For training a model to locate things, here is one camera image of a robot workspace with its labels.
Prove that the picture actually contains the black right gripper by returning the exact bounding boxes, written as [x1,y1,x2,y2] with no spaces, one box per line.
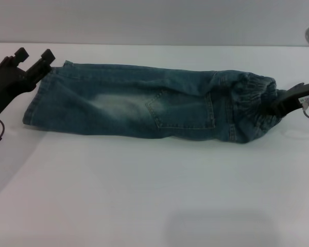
[266,80,309,119]

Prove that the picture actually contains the blue denim shorts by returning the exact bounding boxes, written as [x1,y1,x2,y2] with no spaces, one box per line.
[22,60,287,146]

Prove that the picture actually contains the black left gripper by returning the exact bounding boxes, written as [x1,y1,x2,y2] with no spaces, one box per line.
[0,47,56,125]

